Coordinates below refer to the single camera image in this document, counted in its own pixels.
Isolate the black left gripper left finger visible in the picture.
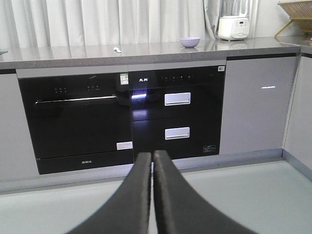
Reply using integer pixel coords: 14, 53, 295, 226
68, 153, 152, 234

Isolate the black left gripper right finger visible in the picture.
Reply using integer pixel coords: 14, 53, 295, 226
153, 150, 254, 234

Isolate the pale green plastic spoon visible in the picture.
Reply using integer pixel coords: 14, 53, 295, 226
113, 47, 121, 54

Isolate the lilac plastic bowl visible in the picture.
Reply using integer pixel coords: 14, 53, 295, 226
179, 37, 201, 48

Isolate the black built-in dishwasher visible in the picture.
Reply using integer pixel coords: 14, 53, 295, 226
19, 73, 134, 175

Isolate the black two-drawer sterilizer cabinet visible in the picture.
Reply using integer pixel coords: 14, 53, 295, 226
129, 65, 225, 159

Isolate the grey cabinet door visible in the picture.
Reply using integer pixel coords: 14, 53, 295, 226
220, 57, 296, 155

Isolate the white soy milk maker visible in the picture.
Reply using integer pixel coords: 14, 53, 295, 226
217, 0, 250, 41

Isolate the white pleated curtain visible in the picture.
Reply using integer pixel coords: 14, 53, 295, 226
0, 0, 259, 48

